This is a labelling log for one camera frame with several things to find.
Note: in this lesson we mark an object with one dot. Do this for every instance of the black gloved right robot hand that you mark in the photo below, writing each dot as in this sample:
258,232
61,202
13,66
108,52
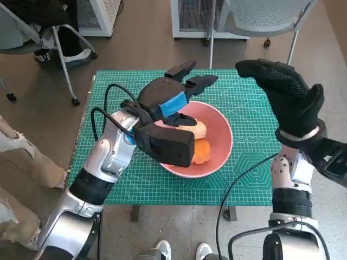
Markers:
290,97

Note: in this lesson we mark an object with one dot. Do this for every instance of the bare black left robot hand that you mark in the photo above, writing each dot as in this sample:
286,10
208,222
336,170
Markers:
162,92

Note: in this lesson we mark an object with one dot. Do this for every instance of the round bread bun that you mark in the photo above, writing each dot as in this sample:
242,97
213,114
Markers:
199,130

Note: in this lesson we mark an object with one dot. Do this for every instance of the pink bowl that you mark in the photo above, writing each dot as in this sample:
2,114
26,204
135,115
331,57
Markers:
217,135

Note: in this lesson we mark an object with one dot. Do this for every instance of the rectangular bread loaf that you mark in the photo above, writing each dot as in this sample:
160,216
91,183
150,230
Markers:
202,151

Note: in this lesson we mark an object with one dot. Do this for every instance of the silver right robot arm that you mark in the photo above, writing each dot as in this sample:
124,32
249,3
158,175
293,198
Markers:
292,195

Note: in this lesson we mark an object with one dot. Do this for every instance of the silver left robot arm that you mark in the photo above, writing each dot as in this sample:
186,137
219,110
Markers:
108,154

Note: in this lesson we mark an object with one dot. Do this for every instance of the green cutting mat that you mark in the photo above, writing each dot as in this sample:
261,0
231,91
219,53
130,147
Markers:
244,113

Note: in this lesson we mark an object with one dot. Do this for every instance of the white cabinet dark mesh door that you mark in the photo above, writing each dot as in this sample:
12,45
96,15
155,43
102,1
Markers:
189,16

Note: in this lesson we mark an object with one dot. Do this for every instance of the grey office chair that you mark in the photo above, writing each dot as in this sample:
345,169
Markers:
16,35
265,16

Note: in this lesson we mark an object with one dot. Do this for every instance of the white perforated metal cabinet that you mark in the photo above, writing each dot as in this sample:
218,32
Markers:
103,16

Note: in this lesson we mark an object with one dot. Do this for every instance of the seated person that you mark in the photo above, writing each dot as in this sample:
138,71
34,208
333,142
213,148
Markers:
70,35

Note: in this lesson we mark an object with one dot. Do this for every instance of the white shoe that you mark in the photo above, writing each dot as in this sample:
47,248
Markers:
163,249
204,250

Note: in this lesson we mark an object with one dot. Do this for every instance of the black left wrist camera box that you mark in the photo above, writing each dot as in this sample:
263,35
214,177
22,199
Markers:
168,146

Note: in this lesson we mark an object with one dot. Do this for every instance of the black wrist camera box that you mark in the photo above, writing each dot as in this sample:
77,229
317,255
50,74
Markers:
329,162
168,146

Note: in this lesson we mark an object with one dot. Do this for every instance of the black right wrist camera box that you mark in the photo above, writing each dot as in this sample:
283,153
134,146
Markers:
329,162

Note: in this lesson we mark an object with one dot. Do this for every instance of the dark table leg bracket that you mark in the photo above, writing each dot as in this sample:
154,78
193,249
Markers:
230,215
135,214

